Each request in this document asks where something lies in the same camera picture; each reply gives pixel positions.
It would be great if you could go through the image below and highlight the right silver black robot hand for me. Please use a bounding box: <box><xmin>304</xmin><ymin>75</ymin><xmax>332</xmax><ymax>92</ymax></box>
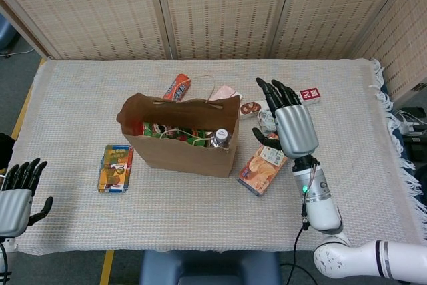
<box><xmin>252</xmin><ymin>77</ymin><xmax>320</xmax><ymax>160</ymax></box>

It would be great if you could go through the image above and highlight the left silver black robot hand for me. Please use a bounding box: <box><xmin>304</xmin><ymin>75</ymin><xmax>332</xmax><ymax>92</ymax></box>
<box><xmin>0</xmin><ymin>157</ymin><xmax>54</xmax><ymax>238</ymax></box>

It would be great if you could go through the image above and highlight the silver white snack bag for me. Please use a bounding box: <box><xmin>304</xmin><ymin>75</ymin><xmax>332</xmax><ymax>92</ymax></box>
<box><xmin>258</xmin><ymin>107</ymin><xmax>280</xmax><ymax>135</ymax></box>

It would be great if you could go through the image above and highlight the orange blue biscuit box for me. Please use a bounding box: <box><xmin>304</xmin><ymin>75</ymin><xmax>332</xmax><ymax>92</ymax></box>
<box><xmin>237</xmin><ymin>133</ymin><xmax>290</xmax><ymax>196</ymax></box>

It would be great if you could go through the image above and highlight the clear bottle with cap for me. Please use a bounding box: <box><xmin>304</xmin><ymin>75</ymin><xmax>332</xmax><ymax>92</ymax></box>
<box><xmin>209</xmin><ymin>127</ymin><xmax>232</xmax><ymax>149</ymax></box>

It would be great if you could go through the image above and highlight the green Pringles can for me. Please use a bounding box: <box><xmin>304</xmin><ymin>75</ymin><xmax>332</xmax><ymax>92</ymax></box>
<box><xmin>142</xmin><ymin>121</ymin><xmax>209</xmax><ymax>148</ymax></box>

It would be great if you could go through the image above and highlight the long white cookie box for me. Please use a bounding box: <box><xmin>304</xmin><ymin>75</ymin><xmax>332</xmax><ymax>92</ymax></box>
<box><xmin>240</xmin><ymin>87</ymin><xmax>323</xmax><ymax>121</ymax></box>

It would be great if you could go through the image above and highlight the yellow green snack box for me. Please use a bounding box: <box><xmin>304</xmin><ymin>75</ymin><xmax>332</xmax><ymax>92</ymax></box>
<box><xmin>97</xmin><ymin>144</ymin><xmax>134</xmax><ymax>194</ymax></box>

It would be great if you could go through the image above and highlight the brown paper shopping bag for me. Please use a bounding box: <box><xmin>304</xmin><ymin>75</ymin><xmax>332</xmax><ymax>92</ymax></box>
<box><xmin>115</xmin><ymin>74</ymin><xmax>242</xmax><ymax>179</ymax></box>

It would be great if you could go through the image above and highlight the black plastic bin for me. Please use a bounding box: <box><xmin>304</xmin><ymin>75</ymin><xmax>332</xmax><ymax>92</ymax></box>
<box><xmin>402</xmin><ymin>133</ymin><xmax>427</xmax><ymax>169</ymax></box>

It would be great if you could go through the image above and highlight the orange snack tube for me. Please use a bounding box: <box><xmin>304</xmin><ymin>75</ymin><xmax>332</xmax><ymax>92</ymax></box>
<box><xmin>162</xmin><ymin>73</ymin><xmax>193</xmax><ymax>102</ymax></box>

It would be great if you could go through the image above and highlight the black object beside table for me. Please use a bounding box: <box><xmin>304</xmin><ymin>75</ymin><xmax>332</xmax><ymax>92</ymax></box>
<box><xmin>0</xmin><ymin>133</ymin><xmax>15</xmax><ymax>170</ymax></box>

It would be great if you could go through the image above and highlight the dark blue table cover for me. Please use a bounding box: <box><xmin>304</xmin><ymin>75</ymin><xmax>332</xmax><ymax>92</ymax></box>
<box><xmin>380</xmin><ymin>84</ymin><xmax>416</xmax><ymax>172</ymax></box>

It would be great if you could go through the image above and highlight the white power strip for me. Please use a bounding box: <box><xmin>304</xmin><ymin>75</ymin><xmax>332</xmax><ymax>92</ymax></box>
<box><xmin>396</xmin><ymin>107</ymin><xmax>427</xmax><ymax>135</ymax></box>

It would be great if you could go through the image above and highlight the beige woven tablecloth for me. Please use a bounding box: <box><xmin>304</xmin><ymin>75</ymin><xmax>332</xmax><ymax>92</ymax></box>
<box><xmin>15</xmin><ymin>57</ymin><xmax>424</xmax><ymax>256</ymax></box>

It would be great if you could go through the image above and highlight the woven folding screen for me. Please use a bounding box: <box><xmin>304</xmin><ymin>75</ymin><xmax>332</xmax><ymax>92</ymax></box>
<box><xmin>0</xmin><ymin>0</ymin><xmax>427</xmax><ymax>101</ymax></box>

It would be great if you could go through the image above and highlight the blue padded seat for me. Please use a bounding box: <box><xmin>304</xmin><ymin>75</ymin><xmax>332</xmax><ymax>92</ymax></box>
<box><xmin>139</xmin><ymin>250</ymin><xmax>282</xmax><ymax>285</ymax></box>

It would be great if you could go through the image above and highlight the blue chair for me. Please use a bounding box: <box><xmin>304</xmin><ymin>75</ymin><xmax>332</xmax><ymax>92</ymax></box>
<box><xmin>0</xmin><ymin>14</ymin><xmax>17</xmax><ymax>56</ymax></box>

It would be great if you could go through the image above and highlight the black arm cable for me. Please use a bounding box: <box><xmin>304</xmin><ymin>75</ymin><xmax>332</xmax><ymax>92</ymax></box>
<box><xmin>278</xmin><ymin>204</ymin><xmax>316</xmax><ymax>285</ymax></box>

